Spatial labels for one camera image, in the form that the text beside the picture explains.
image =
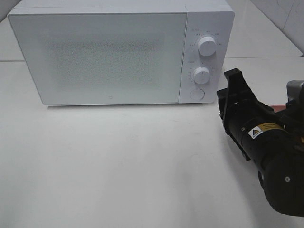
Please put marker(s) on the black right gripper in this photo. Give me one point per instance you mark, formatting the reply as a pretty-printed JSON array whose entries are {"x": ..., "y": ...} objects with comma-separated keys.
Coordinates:
[{"x": 242, "y": 114}]

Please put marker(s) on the round white door button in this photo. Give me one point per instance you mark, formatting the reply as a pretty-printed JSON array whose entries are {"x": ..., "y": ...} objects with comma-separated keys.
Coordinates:
[{"x": 197, "y": 94}]

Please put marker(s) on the pink round plate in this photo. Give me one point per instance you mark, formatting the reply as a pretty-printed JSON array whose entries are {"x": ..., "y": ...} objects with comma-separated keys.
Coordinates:
[{"x": 278, "y": 108}]

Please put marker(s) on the white microwave door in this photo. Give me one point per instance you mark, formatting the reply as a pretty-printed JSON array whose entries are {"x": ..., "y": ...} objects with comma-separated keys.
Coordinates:
[{"x": 90, "y": 59}]

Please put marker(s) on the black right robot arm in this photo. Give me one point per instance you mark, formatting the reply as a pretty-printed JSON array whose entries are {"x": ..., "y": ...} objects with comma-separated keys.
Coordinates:
[{"x": 273, "y": 141}]

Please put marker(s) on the lower white microwave knob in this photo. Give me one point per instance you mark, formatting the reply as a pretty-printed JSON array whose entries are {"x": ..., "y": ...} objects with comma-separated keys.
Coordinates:
[{"x": 201, "y": 75}]

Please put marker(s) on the white microwave knob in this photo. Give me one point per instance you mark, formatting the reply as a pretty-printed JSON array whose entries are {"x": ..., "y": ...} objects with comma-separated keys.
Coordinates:
[
  {"x": 207, "y": 45},
  {"x": 201, "y": 75}
]

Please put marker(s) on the upper white microwave knob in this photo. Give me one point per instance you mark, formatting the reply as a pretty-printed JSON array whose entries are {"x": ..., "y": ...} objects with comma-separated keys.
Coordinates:
[{"x": 207, "y": 45}]

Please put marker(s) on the white microwave oven body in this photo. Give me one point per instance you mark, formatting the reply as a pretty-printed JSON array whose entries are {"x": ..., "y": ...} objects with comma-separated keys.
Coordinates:
[{"x": 204, "y": 17}]

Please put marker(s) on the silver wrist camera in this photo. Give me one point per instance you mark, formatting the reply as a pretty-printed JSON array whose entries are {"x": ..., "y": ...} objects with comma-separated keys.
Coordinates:
[{"x": 295, "y": 91}]

